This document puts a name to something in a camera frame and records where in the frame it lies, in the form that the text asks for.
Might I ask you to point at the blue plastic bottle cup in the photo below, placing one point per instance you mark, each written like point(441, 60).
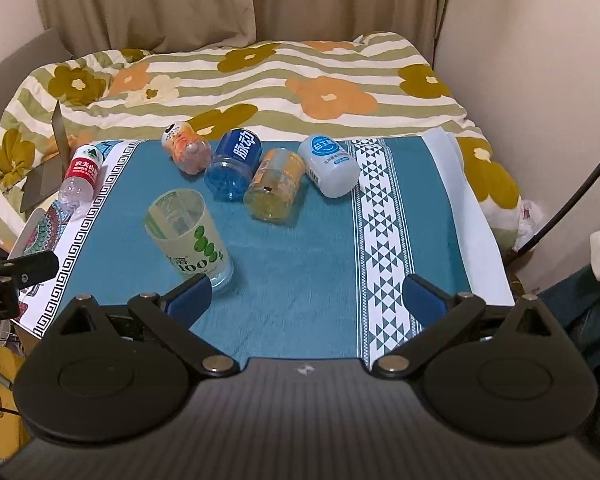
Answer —
point(235, 160)

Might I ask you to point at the teal patterned cloth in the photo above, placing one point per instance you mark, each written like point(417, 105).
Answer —
point(300, 260)

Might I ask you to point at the floral striped blanket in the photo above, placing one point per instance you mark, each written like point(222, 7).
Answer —
point(280, 85)

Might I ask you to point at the mandala patterned pad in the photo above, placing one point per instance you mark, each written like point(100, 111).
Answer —
point(42, 232)

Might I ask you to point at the white plastic bag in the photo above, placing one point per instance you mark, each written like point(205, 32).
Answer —
point(529, 220)

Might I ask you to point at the orange plastic bottle cup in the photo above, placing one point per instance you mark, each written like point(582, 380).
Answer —
point(275, 185)

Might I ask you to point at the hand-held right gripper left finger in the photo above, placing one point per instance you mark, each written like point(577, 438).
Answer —
point(190, 299)

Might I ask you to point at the grey laptop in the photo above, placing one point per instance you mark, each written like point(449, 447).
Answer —
point(42, 180)

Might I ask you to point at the small orange plastic bottle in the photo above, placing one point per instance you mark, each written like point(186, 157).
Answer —
point(186, 147)

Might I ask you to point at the red label water bottle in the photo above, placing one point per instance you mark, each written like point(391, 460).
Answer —
point(81, 172)

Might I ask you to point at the grey headboard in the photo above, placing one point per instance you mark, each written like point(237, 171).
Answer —
point(15, 70)

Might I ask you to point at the dark teal cloth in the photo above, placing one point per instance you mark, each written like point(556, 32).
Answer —
point(585, 310)

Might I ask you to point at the beige curtain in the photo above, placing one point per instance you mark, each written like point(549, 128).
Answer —
point(230, 0)

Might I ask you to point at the green label clear plastic cup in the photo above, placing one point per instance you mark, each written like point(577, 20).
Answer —
point(195, 245)

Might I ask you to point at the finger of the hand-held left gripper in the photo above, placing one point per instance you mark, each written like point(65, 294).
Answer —
point(32, 269)

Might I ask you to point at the white plastic bottle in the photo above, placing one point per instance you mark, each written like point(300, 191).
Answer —
point(330, 165)

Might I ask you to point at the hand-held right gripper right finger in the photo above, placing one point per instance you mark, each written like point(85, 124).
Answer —
point(422, 299)

